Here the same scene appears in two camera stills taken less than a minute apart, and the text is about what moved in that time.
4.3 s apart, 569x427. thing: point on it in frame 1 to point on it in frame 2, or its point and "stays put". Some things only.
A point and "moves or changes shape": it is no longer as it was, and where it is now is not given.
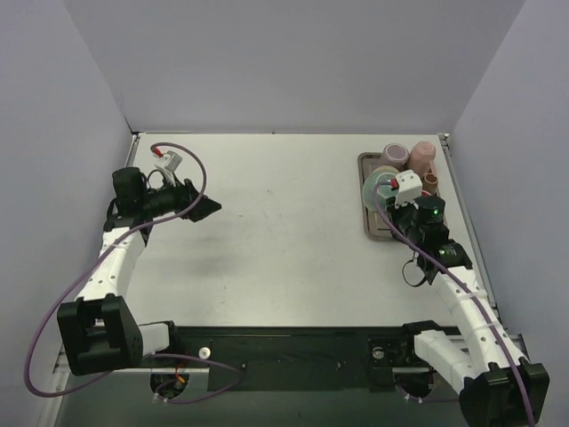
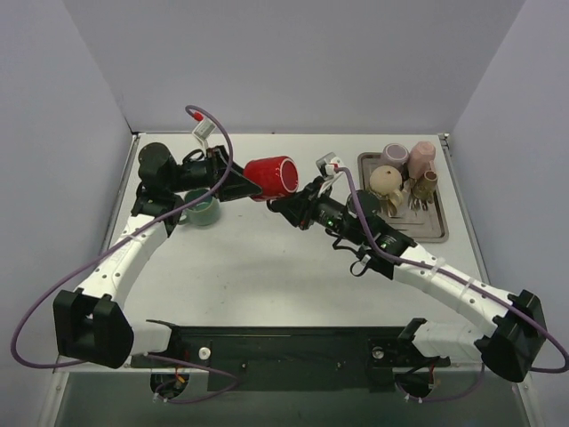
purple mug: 395,154 stays put
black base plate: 295,358 stays put
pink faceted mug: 421,155 stays put
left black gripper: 191,199 to 223,171
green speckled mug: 383,190 moves or changes shape
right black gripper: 401,215 to 305,206
